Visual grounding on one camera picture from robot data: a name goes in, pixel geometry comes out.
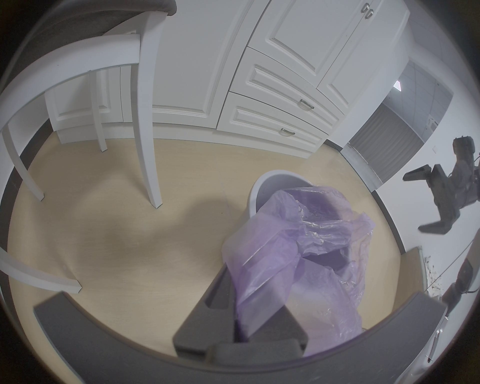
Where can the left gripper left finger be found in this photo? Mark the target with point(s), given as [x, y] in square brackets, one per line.
[206, 326]

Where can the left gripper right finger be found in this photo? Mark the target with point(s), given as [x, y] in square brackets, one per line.
[288, 330]

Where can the white wardrobe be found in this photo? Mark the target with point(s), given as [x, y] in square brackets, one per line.
[210, 75]

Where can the purple plastic bag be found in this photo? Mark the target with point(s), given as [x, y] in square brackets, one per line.
[270, 255]

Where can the white chair grey seat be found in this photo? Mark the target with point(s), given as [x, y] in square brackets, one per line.
[146, 112]

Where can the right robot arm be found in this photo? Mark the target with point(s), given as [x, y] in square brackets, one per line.
[463, 148]

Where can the white trash bin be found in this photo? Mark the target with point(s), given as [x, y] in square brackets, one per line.
[262, 187]

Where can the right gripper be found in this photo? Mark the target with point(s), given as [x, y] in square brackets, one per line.
[448, 195]

